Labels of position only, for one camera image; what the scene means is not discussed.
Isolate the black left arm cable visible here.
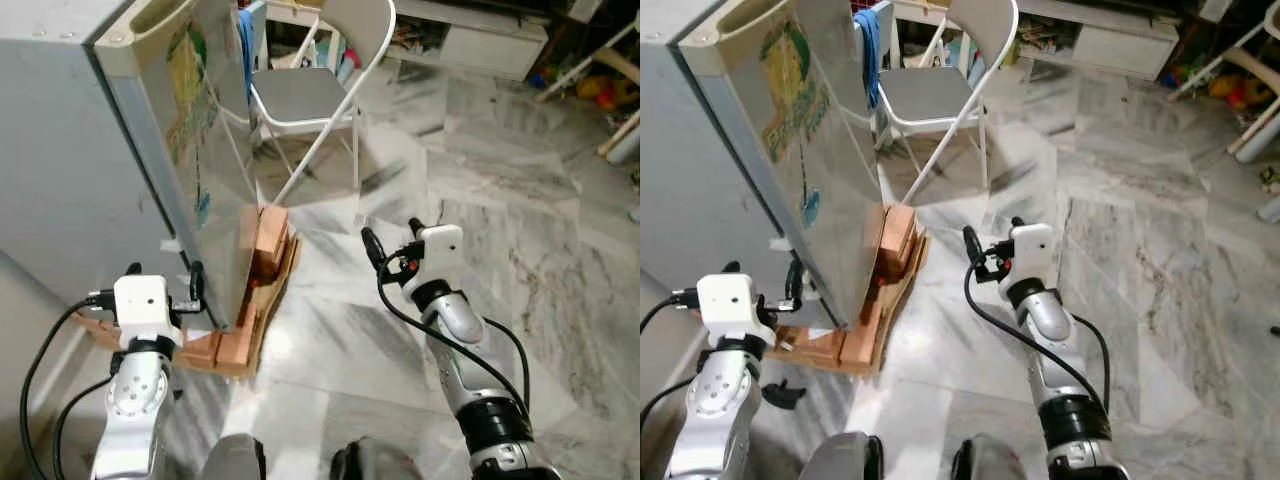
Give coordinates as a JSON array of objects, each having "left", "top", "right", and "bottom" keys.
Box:
[
  {"left": 18, "top": 290, "right": 119, "bottom": 480},
  {"left": 640, "top": 288, "right": 701, "bottom": 441}
]

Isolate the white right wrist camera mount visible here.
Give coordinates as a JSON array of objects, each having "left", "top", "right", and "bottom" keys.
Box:
[
  {"left": 403, "top": 224, "right": 467, "bottom": 293},
  {"left": 1004, "top": 222, "right": 1059, "bottom": 291}
]

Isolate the grey robot right leg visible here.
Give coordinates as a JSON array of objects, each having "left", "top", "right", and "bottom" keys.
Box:
[
  {"left": 950, "top": 435, "right": 1023, "bottom": 480},
  {"left": 330, "top": 437, "right": 427, "bottom": 480}
]

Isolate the blue cloth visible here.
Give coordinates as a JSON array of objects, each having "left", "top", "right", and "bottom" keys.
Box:
[
  {"left": 237, "top": 8, "right": 257, "bottom": 103},
  {"left": 855, "top": 8, "right": 884, "bottom": 111}
]

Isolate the white low cabinet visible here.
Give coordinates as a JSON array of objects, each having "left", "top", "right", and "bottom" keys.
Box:
[
  {"left": 385, "top": 0, "right": 550, "bottom": 83},
  {"left": 1015, "top": 0, "right": 1182, "bottom": 83}
]

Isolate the grey robot leg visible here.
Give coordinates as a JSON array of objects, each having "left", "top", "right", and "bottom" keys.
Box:
[
  {"left": 200, "top": 433, "right": 267, "bottom": 480},
  {"left": 950, "top": 435, "right": 1023, "bottom": 480},
  {"left": 800, "top": 432, "right": 887, "bottom": 480},
  {"left": 330, "top": 437, "right": 427, "bottom": 480}
]

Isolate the small black plastic object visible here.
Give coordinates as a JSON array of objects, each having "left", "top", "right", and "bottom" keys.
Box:
[{"left": 764, "top": 379, "right": 807, "bottom": 410}]

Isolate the orange brick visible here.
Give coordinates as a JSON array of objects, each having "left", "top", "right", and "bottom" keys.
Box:
[
  {"left": 248, "top": 206, "right": 293, "bottom": 287},
  {"left": 800, "top": 325, "right": 886, "bottom": 376},
  {"left": 185, "top": 325, "right": 263, "bottom": 377},
  {"left": 875, "top": 203, "right": 921, "bottom": 286}
]

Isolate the grey robot left leg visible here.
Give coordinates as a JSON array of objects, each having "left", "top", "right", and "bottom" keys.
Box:
[
  {"left": 200, "top": 433, "right": 267, "bottom": 480},
  {"left": 800, "top": 432, "right": 887, "bottom": 480}
]

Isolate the white curved plastic frame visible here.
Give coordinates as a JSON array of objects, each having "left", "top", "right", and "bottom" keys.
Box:
[
  {"left": 1168, "top": 8, "right": 1280, "bottom": 163},
  {"left": 538, "top": 18, "right": 641, "bottom": 163}
]

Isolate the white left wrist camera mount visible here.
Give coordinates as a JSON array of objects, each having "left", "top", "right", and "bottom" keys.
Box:
[
  {"left": 113, "top": 275, "right": 184, "bottom": 351},
  {"left": 697, "top": 273, "right": 767, "bottom": 347}
]

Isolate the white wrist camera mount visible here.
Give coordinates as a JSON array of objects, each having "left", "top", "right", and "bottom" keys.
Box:
[
  {"left": 1004, "top": 222, "right": 1059, "bottom": 291},
  {"left": 697, "top": 273, "right": 767, "bottom": 347},
  {"left": 113, "top": 275, "right": 184, "bottom": 351},
  {"left": 403, "top": 224, "right": 467, "bottom": 293}
]

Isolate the yellow red toy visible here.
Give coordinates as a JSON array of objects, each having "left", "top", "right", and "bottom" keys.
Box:
[
  {"left": 1205, "top": 70, "right": 1280, "bottom": 111},
  {"left": 575, "top": 74, "right": 641, "bottom": 111}
]

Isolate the grey small fridge body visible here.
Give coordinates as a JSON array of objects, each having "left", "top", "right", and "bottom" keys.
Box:
[
  {"left": 0, "top": 0, "right": 201, "bottom": 311},
  {"left": 640, "top": 0, "right": 801, "bottom": 306}
]

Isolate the white grey folding chair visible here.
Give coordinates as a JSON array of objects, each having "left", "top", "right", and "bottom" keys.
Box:
[
  {"left": 875, "top": 0, "right": 1020, "bottom": 209},
  {"left": 245, "top": 0, "right": 397, "bottom": 209}
]

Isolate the yellow green door sticker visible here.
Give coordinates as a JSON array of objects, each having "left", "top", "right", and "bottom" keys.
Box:
[
  {"left": 758, "top": 18, "right": 833, "bottom": 231},
  {"left": 165, "top": 20, "right": 217, "bottom": 231}
]

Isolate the grey fridge door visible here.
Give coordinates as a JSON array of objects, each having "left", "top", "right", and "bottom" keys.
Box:
[
  {"left": 678, "top": 0, "right": 886, "bottom": 333},
  {"left": 95, "top": 0, "right": 266, "bottom": 333}
]

